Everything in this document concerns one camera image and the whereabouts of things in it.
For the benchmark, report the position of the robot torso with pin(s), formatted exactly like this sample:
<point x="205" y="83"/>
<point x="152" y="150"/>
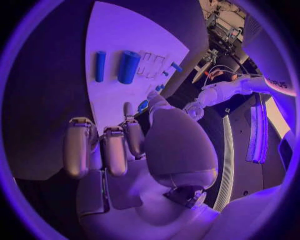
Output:
<point x="243" y="178"/>

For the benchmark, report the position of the small blue plug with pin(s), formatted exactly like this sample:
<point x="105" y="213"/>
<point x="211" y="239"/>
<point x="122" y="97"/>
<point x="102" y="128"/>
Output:
<point x="160" y="87"/>

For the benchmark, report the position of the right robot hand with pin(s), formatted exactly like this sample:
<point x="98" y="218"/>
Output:
<point x="178" y="142"/>

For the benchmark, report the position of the small blue peg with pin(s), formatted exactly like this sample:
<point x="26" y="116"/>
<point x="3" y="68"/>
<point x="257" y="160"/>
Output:
<point x="166" y="73"/>

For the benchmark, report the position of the white task board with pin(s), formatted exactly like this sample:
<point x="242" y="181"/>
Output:
<point x="131" y="37"/>

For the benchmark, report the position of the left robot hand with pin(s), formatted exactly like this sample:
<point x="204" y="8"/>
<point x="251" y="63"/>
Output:
<point x="194" y="111"/>

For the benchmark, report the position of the thin blue cylinder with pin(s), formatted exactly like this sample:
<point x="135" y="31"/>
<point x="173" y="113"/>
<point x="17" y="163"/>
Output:
<point x="100" y="67"/>

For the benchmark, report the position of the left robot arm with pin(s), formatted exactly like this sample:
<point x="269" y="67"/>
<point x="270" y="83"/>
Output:
<point x="243" y="88"/>

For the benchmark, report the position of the thick blue cylinder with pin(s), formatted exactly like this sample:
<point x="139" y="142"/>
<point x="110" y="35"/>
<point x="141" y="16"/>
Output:
<point x="128" y="67"/>

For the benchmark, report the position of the glowing light bar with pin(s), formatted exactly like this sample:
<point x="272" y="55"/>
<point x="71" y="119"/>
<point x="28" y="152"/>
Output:
<point x="256" y="131"/>

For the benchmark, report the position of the cluttered workshop rack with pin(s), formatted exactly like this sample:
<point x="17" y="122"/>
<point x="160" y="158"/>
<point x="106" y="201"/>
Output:
<point x="225" y="24"/>

